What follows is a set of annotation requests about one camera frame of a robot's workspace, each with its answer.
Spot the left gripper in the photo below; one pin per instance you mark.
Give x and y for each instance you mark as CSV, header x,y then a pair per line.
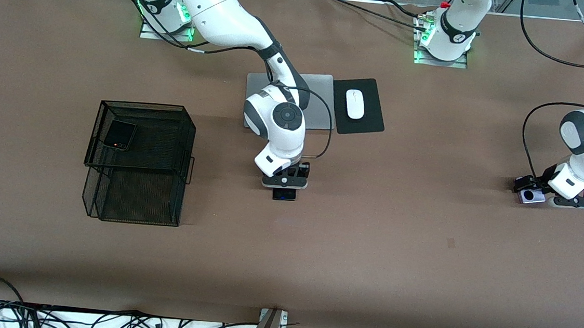
x,y
548,176

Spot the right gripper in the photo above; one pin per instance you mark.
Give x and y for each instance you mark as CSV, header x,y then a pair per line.
x,y
299,171

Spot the lilac flip phone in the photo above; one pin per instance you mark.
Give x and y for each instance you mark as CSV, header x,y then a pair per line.
x,y
538,199

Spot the tall black slab phone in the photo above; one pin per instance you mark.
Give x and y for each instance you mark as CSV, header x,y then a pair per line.
x,y
284,194

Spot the small black flip phone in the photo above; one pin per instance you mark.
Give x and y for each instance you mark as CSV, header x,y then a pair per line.
x,y
119,135

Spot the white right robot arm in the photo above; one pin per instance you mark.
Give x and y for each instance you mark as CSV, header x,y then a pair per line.
x,y
216,7

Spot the grey closed laptop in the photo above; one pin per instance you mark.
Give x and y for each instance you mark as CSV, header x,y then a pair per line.
x,y
320,98

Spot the white computer mouse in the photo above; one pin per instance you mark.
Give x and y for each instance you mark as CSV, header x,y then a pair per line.
x,y
355,106

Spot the black mouse pad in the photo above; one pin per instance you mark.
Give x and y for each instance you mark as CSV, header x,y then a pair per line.
x,y
368,118

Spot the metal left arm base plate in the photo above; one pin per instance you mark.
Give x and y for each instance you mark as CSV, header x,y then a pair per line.
x,y
425,61

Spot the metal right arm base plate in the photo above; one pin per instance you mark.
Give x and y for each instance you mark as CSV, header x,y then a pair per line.
x,y
177,38

